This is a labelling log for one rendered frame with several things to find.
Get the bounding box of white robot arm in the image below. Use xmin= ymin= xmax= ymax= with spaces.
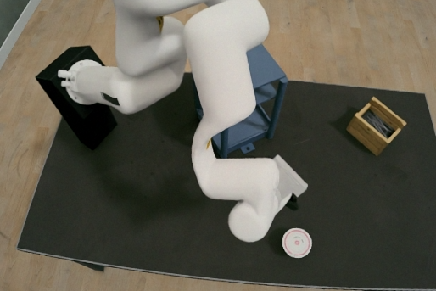
xmin=58 ymin=0 xmax=308 ymax=242

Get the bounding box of white yogurt cup with pink stripe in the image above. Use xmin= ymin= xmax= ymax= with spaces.
xmin=282 ymin=228 xmax=312 ymax=258

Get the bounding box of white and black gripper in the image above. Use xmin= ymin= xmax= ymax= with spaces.
xmin=247 ymin=155 xmax=299 ymax=212

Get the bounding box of small wooden crate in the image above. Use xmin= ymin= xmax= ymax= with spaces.
xmin=349 ymin=100 xmax=406 ymax=156

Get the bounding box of blue shelving unit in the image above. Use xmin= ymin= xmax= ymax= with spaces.
xmin=193 ymin=43 xmax=288 ymax=159

